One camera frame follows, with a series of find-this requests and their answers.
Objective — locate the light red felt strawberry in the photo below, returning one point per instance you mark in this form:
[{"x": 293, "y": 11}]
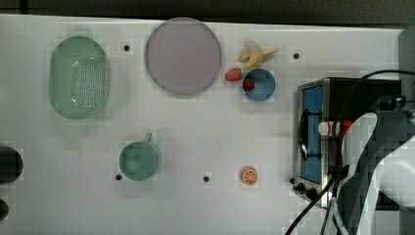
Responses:
[{"x": 233, "y": 75}]

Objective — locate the silver toaster oven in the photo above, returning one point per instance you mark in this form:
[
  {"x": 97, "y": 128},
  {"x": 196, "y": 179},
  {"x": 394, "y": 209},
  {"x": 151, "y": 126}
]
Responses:
[{"x": 329, "y": 99}]

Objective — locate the green perforated basket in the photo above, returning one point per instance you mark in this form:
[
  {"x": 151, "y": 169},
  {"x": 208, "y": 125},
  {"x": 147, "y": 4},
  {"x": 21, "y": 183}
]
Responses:
[{"x": 80, "y": 78}]

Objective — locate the dark red strawberry in bowl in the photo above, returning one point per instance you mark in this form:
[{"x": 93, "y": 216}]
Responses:
[{"x": 248, "y": 84}]

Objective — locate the green mug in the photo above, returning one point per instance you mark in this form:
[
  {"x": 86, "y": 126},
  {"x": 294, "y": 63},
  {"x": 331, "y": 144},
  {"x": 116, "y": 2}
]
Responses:
[{"x": 140, "y": 160}]

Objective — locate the toy orange half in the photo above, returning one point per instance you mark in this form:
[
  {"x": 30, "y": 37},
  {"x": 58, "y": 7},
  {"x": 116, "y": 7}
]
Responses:
[{"x": 249, "y": 175}]

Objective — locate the peeled toy banana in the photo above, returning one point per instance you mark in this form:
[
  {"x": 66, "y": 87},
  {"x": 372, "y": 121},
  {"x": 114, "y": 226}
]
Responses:
[{"x": 253, "y": 55}]

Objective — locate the black round object at edge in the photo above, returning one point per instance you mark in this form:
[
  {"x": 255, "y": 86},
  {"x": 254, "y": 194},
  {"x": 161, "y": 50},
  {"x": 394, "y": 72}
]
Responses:
[{"x": 11, "y": 165}]

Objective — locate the blue bowl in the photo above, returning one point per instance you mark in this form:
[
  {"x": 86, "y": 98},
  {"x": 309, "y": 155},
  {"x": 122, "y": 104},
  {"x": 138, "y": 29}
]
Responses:
[{"x": 264, "y": 85}]

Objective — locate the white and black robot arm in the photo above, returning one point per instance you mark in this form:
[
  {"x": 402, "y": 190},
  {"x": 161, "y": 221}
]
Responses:
[{"x": 378, "y": 151}]

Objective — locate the red felt ketchup bottle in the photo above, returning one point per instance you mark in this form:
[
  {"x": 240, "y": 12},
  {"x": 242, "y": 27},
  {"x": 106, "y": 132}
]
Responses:
[{"x": 334, "y": 128}]

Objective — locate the grey round plate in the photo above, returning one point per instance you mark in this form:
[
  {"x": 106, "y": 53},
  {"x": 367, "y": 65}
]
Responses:
[{"x": 183, "y": 56}]

